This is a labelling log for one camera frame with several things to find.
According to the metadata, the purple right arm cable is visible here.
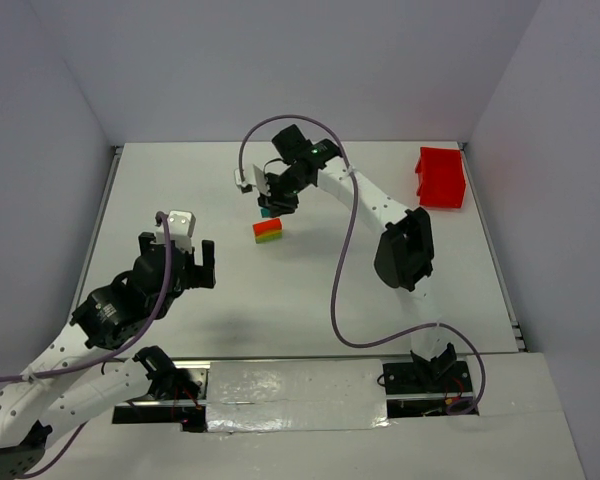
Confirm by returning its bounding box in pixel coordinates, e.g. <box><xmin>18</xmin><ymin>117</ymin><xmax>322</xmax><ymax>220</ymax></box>
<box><xmin>237</xmin><ymin>115</ymin><xmax>486</xmax><ymax>416</ymax></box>

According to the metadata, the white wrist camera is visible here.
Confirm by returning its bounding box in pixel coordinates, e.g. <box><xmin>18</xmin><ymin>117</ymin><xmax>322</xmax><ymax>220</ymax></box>
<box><xmin>234</xmin><ymin>164</ymin><xmax>270</xmax><ymax>196</ymax></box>
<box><xmin>166</xmin><ymin>210</ymin><xmax>196</xmax><ymax>254</ymax></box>

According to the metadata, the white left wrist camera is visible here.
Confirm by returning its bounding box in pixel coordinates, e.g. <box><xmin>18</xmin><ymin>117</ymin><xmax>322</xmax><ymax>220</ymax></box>
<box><xmin>166</xmin><ymin>210</ymin><xmax>196</xmax><ymax>254</ymax></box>

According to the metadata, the red plastic bin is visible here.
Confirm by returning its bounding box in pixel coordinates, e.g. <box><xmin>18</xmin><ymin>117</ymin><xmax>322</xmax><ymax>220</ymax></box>
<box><xmin>415</xmin><ymin>147</ymin><xmax>466</xmax><ymax>209</ymax></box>

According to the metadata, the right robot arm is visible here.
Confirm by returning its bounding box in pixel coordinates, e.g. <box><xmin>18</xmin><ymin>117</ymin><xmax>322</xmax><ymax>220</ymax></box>
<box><xmin>258</xmin><ymin>124</ymin><xmax>450</xmax><ymax>349</ymax></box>

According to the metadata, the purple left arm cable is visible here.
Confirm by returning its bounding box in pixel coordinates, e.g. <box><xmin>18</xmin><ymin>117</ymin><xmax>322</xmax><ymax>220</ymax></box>
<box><xmin>0</xmin><ymin>211</ymin><xmax>174</xmax><ymax>476</ymax></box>

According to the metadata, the orange arch wood block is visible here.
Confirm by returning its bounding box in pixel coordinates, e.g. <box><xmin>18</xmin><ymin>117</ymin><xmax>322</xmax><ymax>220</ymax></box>
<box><xmin>252</xmin><ymin>218</ymin><xmax>283</xmax><ymax>236</ymax></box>

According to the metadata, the yellow long wood block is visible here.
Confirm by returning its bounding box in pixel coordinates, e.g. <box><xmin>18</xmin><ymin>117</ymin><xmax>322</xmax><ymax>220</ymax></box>
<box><xmin>255</xmin><ymin>230</ymin><xmax>283</xmax><ymax>239</ymax></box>

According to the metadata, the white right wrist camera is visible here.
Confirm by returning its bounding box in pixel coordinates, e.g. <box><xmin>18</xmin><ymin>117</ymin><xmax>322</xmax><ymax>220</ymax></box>
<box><xmin>234</xmin><ymin>164</ymin><xmax>270</xmax><ymax>196</ymax></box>

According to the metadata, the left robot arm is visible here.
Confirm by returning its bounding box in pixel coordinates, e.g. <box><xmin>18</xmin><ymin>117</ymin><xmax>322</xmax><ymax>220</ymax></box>
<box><xmin>0</xmin><ymin>232</ymin><xmax>216</xmax><ymax>479</ymax></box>

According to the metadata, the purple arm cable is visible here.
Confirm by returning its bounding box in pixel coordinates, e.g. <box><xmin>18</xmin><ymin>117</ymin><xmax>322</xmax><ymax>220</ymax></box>
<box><xmin>237</xmin><ymin>115</ymin><xmax>486</xmax><ymax>416</ymax></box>
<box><xmin>0</xmin><ymin>211</ymin><xmax>174</xmax><ymax>476</ymax></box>

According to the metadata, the silver tape sheet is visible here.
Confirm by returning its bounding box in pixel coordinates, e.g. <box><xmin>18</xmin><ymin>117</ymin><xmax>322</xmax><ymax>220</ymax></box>
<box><xmin>205</xmin><ymin>359</ymin><xmax>389</xmax><ymax>433</ymax></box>

